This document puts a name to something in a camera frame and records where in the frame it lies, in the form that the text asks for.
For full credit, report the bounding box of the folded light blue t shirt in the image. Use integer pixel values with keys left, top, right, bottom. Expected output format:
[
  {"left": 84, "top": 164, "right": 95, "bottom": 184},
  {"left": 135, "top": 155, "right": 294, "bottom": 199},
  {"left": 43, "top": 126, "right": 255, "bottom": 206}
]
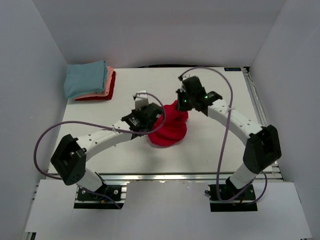
[{"left": 64, "top": 60, "right": 108, "bottom": 99}]

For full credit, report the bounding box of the aluminium table frame rail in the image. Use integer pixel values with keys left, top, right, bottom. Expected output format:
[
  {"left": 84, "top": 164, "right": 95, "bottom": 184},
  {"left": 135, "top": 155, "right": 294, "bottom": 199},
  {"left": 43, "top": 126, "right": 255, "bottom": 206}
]
[{"left": 46, "top": 171, "right": 283, "bottom": 182}]

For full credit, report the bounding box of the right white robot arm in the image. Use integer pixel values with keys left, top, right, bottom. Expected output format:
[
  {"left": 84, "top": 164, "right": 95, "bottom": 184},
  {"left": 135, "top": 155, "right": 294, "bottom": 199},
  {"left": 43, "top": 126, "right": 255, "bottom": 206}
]
[{"left": 176, "top": 76, "right": 282, "bottom": 200}]

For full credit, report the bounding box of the blue label sticker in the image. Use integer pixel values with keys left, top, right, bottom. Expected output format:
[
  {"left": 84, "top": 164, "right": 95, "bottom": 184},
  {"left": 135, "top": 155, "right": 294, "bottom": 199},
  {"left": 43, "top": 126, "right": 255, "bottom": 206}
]
[{"left": 224, "top": 67, "right": 242, "bottom": 72}]

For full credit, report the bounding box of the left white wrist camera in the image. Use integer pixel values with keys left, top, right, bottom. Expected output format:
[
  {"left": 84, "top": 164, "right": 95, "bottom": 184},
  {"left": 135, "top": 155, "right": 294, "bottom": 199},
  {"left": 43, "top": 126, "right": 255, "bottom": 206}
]
[{"left": 133, "top": 90, "right": 149, "bottom": 110}]

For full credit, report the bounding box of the folded pink t shirt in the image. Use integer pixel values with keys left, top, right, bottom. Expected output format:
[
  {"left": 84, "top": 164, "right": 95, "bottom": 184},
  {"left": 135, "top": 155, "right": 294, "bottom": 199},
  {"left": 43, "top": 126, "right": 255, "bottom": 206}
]
[{"left": 74, "top": 65, "right": 114, "bottom": 99}]

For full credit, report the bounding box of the folded dark red t shirt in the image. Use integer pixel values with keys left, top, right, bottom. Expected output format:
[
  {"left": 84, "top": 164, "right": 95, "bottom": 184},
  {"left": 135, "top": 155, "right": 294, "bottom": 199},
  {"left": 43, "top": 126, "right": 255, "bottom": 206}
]
[{"left": 74, "top": 70, "right": 117, "bottom": 102}]

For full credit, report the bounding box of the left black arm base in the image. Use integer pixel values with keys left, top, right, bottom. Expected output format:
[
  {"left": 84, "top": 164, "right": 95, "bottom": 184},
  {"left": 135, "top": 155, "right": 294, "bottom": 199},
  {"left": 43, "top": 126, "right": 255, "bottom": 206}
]
[{"left": 73, "top": 184, "right": 126, "bottom": 210}]

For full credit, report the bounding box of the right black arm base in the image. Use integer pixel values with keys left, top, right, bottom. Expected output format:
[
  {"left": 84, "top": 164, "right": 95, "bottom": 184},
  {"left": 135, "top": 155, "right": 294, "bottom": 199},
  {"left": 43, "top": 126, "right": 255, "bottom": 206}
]
[{"left": 204, "top": 184, "right": 258, "bottom": 213}]

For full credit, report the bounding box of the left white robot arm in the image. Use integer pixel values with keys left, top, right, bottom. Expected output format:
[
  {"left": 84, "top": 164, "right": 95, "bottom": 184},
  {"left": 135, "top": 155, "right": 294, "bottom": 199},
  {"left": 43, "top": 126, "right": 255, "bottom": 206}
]
[{"left": 50, "top": 103, "right": 164, "bottom": 200}]

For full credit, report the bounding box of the bright red t shirt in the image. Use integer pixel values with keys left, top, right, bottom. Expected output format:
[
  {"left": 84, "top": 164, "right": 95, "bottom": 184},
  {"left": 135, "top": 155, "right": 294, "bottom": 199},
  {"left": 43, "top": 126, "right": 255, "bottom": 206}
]
[{"left": 148, "top": 100, "right": 189, "bottom": 148}]

